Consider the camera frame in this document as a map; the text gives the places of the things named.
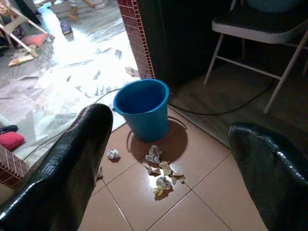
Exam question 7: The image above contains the crumpled paper ball with yellow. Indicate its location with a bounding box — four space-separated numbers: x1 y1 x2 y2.
151 175 174 196

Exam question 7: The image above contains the red cloth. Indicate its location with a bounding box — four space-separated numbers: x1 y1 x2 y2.
0 131 26 152

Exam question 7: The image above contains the black floor cable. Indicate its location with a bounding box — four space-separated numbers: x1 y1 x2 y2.
167 72 276 116

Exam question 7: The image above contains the dark blue cloth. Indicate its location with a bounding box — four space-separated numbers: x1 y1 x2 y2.
0 124 19 135

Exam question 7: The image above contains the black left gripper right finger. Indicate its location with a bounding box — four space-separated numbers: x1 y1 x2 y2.
228 122 308 231

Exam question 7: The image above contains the blue plastic basin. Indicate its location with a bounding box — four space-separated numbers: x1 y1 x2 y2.
245 0 301 13

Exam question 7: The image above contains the crumpled newspaper ball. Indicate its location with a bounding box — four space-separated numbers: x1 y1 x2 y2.
145 144 162 164

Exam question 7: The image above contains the white folding chair dark seat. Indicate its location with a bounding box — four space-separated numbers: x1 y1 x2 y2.
203 0 308 115

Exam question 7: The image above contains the brown torn paper scrap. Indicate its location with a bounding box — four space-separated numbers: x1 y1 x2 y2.
170 172 186 185
143 161 173 176

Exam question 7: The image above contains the blue plastic bucket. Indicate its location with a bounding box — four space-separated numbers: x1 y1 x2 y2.
113 78 188 153

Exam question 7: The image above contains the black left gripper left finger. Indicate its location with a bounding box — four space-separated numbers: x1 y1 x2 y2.
0 103 114 231

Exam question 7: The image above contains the beige torn paper scrap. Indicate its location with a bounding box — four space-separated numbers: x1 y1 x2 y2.
124 66 140 77

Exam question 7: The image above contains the pink cushion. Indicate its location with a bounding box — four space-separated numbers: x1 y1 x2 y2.
21 33 49 48

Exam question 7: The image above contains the small white crumpled paper ball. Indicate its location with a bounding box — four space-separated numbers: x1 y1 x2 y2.
107 148 121 160

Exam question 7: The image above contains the blue shoe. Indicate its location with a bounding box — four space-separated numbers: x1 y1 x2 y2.
59 20 73 35

